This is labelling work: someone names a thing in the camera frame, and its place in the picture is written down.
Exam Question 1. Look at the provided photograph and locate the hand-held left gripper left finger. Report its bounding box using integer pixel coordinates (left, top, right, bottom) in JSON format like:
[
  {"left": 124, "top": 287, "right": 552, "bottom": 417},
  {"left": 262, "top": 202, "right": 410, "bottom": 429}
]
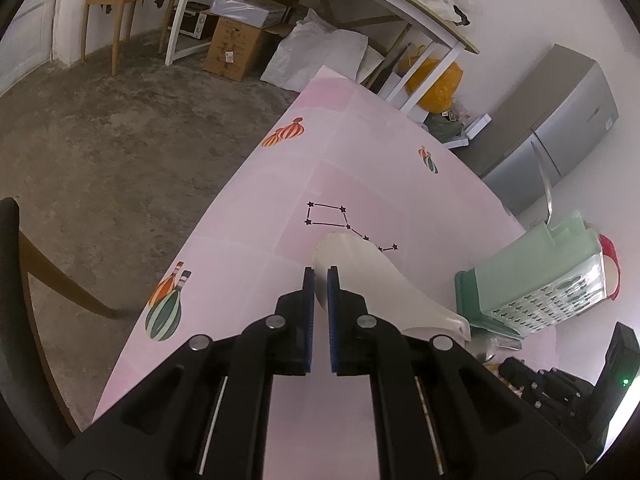
[{"left": 60, "top": 266, "right": 317, "bottom": 480}]

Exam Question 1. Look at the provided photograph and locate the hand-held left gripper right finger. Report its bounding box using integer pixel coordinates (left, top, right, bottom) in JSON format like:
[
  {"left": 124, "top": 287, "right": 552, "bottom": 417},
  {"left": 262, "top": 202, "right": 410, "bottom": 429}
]
[{"left": 326, "top": 266, "right": 586, "bottom": 480}]

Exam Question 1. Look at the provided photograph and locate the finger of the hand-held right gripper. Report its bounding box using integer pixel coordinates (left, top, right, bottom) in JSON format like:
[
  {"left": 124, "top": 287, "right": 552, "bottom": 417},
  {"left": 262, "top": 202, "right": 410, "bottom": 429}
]
[{"left": 499, "top": 357, "right": 596, "bottom": 431}]

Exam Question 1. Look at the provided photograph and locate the white plastic spoon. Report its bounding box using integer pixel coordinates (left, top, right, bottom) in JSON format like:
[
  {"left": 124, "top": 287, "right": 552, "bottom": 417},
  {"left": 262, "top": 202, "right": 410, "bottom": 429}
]
[{"left": 312, "top": 231, "right": 472, "bottom": 343}]

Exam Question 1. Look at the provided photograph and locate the green plastic utensil holder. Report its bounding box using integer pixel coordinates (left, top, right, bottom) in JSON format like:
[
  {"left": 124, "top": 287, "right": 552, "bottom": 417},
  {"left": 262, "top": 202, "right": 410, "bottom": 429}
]
[{"left": 455, "top": 210, "right": 621, "bottom": 338}]

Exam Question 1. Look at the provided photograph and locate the metal spoon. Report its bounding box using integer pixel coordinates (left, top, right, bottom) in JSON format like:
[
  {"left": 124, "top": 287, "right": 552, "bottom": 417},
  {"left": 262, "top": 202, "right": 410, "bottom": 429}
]
[{"left": 472, "top": 335, "right": 523, "bottom": 363}]

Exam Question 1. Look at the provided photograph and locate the pink printed tablecloth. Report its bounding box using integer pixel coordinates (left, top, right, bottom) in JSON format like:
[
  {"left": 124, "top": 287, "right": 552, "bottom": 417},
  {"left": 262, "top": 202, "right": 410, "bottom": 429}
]
[{"left": 92, "top": 66, "right": 558, "bottom": 480}]

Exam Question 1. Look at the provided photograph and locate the long metal utensil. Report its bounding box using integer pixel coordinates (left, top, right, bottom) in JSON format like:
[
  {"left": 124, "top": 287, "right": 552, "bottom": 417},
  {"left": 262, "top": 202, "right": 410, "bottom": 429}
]
[{"left": 530, "top": 140, "right": 555, "bottom": 226}]

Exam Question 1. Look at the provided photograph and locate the yellow plastic bag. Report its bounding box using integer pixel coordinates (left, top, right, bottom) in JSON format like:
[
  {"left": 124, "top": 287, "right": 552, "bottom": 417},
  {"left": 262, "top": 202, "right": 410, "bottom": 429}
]
[{"left": 405, "top": 45, "right": 463, "bottom": 113}]

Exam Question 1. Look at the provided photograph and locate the white sack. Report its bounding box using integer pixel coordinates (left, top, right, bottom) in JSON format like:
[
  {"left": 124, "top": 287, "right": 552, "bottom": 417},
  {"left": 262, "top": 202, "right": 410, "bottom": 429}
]
[{"left": 260, "top": 10, "right": 371, "bottom": 92}]

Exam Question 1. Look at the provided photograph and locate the grey refrigerator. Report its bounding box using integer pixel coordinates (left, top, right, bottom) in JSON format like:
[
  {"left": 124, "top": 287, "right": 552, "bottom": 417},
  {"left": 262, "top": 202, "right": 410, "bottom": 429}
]
[{"left": 462, "top": 44, "right": 620, "bottom": 216}]

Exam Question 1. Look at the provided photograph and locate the brown cardboard box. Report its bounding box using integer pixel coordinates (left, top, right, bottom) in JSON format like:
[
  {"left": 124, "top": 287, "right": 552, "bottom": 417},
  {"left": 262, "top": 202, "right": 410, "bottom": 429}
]
[{"left": 204, "top": 14, "right": 271, "bottom": 82}]

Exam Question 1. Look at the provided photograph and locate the plastic-wrapped white box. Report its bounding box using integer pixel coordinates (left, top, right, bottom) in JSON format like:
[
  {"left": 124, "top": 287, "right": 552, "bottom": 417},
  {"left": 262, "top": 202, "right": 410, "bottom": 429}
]
[{"left": 210, "top": 0, "right": 288, "bottom": 28}]

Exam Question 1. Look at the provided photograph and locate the white toaster oven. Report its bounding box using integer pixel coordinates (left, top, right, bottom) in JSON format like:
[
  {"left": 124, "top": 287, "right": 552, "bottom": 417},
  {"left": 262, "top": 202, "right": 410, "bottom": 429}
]
[{"left": 170, "top": 2, "right": 213, "bottom": 40}]

